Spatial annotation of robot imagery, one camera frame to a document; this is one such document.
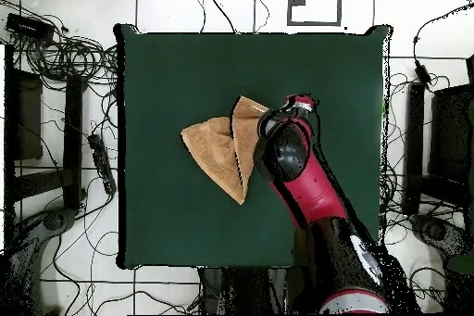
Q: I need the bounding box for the orange terry towel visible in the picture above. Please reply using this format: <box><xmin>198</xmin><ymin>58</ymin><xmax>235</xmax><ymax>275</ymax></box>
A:
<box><xmin>180</xmin><ymin>95</ymin><xmax>270</xmax><ymax>206</ymax></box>

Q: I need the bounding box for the flat black adapter box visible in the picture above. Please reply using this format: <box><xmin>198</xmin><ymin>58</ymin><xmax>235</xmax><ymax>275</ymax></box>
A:
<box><xmin>5</xmin><ymin>13</ymin><xmax>56</xmax><ymax>42</ymax></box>

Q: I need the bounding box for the dark green table cloth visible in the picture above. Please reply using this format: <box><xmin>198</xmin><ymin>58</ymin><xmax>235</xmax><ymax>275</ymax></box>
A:
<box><xmin>112</xmin><ymin>22</ymin><xmax>393</xmax><ymax>271</ymax></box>

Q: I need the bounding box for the black inline power adapter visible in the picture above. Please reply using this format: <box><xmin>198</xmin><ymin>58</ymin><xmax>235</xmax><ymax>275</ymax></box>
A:
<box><xmin>413</xmin><ymin>58</ymin><xmax>433</xmax><ymax>87</ymax></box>

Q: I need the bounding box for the dark grey stand base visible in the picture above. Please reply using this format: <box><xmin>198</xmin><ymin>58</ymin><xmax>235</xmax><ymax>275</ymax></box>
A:
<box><xmin>408</xmin><ymin>213</ymin><xmax>474</xmax><ymax>313</ymax></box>
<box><xmin>6</xmin><ymin>206</ymin><xmax>80</xmax><ymax>315</ymax></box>

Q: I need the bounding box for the long black power strip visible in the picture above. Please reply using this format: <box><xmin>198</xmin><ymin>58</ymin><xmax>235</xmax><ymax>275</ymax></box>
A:
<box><xmin>87</xmin><ymin>133</ymin><xmax>118</xmax><ymax>196</ymax></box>

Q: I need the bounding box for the dark green rounded object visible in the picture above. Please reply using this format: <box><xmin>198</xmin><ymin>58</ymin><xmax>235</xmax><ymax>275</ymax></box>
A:
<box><xmin>445</xmin><ymin>253</ymin><xmax>474</xmax><ymax>275</ymax></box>

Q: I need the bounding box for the thin black floor cable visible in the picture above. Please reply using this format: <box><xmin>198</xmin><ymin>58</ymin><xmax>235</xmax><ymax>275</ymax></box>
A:
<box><xmin>254</xmin><ymin>0</ymin><xmax>271</xmax><ymax>34</ymax></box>

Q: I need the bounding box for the thick black floor cable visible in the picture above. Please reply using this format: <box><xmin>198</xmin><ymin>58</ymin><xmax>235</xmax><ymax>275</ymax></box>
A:
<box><xmin>198</xmin><ymin>0</ymin><xmax>237</xmax><ymax>34</ymax></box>

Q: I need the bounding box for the thin looped black cable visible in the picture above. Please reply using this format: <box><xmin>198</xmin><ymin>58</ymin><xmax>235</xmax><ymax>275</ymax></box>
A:
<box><xmin>192</xmin><ymin>0</ymin><xmax>207</xmax><ymax>34</ymax></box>

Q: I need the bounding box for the black metal frame stand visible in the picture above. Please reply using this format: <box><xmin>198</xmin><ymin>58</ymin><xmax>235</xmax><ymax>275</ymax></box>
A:
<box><xmin>3</xmin><ymin>44</ymin><xmax>89</xmax><ymax>213</ymax></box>
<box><xmin>402</xmin><ymin>54</ymin><xmax>474</xmax><ymax>217</ymax></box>

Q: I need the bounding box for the black robot pedestal frame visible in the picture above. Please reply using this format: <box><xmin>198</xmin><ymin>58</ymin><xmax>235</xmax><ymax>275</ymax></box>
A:
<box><xmin>197</xmin><ymin>266</ymin><xmax>297</xmax><ymax>315</ymax></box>

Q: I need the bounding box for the black cable tangle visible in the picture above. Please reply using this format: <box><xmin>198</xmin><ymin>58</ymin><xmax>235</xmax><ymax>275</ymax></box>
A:
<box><xmin>0</xmin><ymin>0</ymin><xmax>119</xmax><ymax>87</ymax></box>

